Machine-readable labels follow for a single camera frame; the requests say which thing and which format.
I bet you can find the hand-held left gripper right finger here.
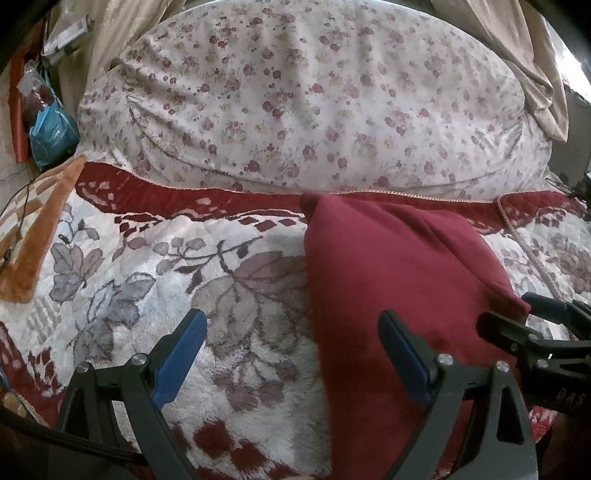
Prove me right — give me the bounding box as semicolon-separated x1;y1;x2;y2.
378;310;539;480

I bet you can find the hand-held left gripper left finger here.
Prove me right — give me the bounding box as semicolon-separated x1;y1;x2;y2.
55;308;208;480

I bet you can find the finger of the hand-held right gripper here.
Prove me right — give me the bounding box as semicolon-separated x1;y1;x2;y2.
522;292;591;326
475;311;557;358

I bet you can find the dark red garment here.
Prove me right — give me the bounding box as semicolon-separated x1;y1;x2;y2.
300;191;532;480

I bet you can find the plush leaf print blanket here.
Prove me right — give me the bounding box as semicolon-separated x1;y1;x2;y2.
0;159;591;480

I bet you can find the orange patterned cloth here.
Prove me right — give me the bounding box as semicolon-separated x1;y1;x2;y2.
0;154;88;303

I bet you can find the beige curtain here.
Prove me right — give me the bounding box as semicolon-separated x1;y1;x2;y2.
83;0;178;88
434;0;571;141

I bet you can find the blue plastic bag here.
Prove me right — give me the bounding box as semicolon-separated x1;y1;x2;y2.
28;99;79;169

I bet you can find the floral print pillow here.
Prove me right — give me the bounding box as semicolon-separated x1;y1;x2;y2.
76;0;555;204

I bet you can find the clear plastic bag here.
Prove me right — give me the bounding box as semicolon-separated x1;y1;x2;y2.
17;60;56;109

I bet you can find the white tube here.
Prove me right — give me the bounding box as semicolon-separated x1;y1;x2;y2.
41;14;90;65

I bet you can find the thick black cable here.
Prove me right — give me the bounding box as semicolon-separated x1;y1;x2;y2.
0;401;144;464

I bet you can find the thin black cable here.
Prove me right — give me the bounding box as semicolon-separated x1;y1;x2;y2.
0;178;38;275

